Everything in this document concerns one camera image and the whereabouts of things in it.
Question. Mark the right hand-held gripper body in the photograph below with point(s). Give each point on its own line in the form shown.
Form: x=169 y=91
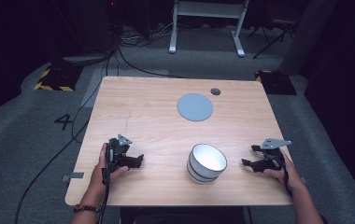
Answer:
x=272 y=157

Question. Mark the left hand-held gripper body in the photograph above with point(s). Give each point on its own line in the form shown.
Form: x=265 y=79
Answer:
x=118 y=151

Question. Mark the grey round plate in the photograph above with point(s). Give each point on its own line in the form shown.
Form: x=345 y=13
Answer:
x=195 y=107

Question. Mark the person's right hand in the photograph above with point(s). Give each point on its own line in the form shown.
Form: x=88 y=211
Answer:
x=286 y=177

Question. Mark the person's left hand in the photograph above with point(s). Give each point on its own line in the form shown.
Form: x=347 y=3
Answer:
x=97 y=182

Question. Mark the small grey tape piece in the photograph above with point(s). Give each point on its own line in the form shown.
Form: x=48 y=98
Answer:
x=304 y=180

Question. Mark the grey tape strip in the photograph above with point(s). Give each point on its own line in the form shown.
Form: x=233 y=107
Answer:
x=73 y=176

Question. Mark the person's dark trousers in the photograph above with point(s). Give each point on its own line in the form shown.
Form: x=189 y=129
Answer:
x=181 y=216

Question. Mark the grey flat stand base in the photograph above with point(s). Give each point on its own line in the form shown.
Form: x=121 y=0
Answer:
x=85 y=59

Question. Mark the black tripod stand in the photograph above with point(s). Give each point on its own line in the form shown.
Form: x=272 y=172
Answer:
x=272 y=34

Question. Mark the grey curtain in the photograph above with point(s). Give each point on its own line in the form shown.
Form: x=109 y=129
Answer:
x=309 y=34

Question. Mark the black yellow striped base plate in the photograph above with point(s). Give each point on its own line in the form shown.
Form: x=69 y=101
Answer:
x=59 y=77
x=276 y=82

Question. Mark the white metal desk frame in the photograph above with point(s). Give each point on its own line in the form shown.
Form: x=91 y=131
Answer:
x=208 y=9

